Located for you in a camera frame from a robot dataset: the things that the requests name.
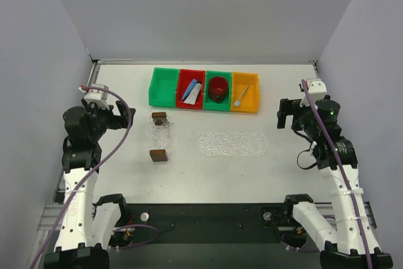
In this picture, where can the left green bin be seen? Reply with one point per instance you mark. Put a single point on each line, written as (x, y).
(162, 89)

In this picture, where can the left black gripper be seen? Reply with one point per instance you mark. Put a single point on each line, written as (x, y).
(116, 118)

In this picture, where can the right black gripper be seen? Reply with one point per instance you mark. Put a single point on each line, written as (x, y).
(289, 113)

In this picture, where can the yellow bin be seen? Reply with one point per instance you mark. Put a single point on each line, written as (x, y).
(250, 101)

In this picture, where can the clear holder with wooden ends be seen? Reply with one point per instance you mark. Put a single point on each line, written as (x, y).
(159, 137)

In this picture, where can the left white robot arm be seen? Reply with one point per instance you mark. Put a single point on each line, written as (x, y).
(87, 227)

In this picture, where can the aluminium frame rail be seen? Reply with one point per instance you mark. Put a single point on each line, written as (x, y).
(49, 215)

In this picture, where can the red mug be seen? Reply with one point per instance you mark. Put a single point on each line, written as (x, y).
(218, 88)

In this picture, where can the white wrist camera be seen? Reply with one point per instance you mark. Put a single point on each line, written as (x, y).
(96, 96)
(316, 89)

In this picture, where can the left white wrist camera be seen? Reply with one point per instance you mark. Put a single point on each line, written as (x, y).
(96, 96)

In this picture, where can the blue toothbrush case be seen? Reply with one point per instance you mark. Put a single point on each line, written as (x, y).
(188, 90)

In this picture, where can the green bin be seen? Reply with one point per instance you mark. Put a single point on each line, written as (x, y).
(223, 106)
(162, 89)

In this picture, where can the red bin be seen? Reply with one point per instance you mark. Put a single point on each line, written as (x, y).
(185, 77)

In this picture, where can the right green bin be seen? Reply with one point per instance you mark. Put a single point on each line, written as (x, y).
(223, 106)

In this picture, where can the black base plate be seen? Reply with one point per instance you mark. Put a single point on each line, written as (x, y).
(209, 223)

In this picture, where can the clear textured oval tray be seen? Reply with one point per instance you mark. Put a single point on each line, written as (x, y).
(232, 144)

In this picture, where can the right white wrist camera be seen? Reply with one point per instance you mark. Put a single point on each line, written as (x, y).
(316, 89)

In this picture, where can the white toothbrush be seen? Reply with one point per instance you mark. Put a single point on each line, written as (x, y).
(238, 100)

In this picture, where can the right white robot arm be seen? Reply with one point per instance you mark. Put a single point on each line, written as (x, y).
(350, 242)

